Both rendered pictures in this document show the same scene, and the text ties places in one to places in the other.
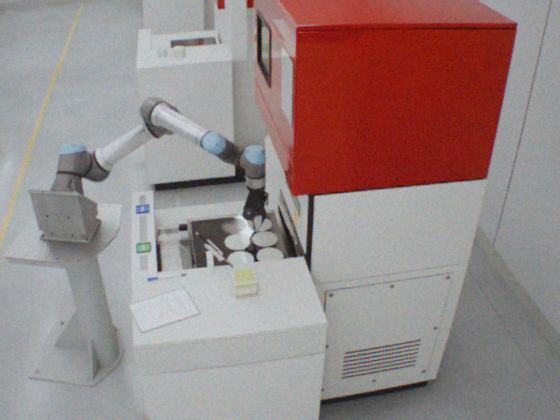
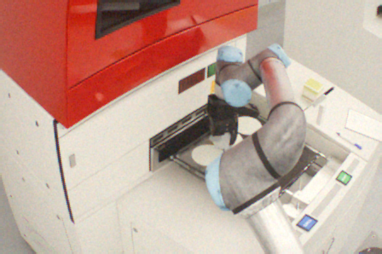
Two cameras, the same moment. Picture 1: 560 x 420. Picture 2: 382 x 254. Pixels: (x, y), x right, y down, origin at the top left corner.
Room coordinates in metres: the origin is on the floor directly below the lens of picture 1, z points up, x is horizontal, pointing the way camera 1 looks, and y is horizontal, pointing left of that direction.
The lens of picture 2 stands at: (2.90, 1.05, 2.02)
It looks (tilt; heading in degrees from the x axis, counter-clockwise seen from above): 37 degrees down; 230
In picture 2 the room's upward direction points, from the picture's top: 4 degrees clockwise
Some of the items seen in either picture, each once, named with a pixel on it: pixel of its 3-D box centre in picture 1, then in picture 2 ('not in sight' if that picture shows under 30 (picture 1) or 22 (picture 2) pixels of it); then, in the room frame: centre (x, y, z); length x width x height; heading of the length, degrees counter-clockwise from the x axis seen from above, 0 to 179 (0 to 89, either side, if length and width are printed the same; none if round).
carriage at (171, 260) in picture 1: (171, 258); (312, 193); (1.80, 0.40, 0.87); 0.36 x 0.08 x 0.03; 11
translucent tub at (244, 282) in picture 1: (244, 283); (313, 91); (1.51, 0.10, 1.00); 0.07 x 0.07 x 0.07; 13
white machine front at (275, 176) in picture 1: (284, 183); (158, 118); (2.10, -0.04, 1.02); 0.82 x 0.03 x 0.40; 11
